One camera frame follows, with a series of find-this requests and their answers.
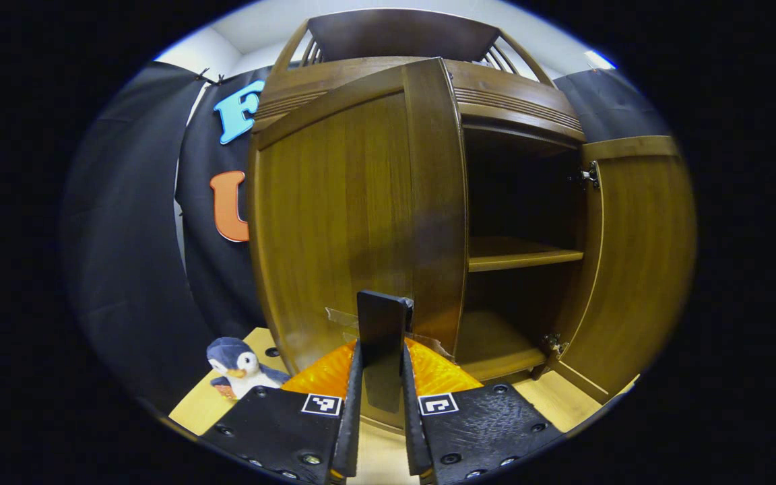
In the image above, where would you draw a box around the plush penguin toy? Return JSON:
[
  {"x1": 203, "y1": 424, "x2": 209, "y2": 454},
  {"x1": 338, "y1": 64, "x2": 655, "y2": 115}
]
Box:
[{"x1": 206, "y1": 337, "x2": 292, "y2": 400}]

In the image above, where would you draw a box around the metal door hinge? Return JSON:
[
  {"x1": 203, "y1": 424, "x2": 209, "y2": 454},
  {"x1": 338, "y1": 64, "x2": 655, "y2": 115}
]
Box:
[
  {"x1": 540, "y1": 333, "x2": 569, "y2": 362},
  {"x1": 569, "y1": 162, "x2": 601, "y2": 191}
]

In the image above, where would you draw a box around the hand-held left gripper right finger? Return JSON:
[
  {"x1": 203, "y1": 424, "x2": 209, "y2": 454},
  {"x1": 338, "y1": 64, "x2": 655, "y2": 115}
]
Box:
[{"x1": 400, "y1": 337, "x2": 567, "y2": 485}]

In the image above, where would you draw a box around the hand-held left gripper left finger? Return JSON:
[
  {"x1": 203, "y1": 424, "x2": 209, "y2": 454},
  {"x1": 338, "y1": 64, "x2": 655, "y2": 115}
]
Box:
[{"x1": 199, "y1": 339, "x2": 364, "y2": 485}]

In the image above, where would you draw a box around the black door handle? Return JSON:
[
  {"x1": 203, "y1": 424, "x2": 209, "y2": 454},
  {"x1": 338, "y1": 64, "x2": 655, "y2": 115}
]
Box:
[{"x1": 356, "y1": 290, "x2": 414, "y2": 413}]

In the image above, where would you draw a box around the wooden drawer front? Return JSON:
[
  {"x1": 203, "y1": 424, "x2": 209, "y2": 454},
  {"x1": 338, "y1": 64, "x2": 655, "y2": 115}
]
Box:
[{"x1": 253, "y1": 56, "x2": 587, "y2": 146}]

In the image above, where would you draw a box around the wooden shoe cabinet door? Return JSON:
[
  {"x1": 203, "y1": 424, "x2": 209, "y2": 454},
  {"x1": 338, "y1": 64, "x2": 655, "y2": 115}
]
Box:
[
  {"x1": 248, "y1": 57, "x2": 470, "y2": 432},
  {"x1": 550, "y1": 135, "x2": 697, "y2": 405}
]

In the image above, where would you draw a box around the wooden inner shelf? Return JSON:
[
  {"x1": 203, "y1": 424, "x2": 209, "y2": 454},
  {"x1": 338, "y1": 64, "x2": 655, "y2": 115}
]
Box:
[{"x1": 467, "y1": 236, "x2": 584, "y2": 273}]

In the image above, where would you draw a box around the wooden double-door shoe cabinet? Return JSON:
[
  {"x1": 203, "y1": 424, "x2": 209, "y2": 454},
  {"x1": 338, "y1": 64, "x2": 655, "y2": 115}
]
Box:
[{"x1": 248, "y1": 8, "x2": 697, "y2": 432}]

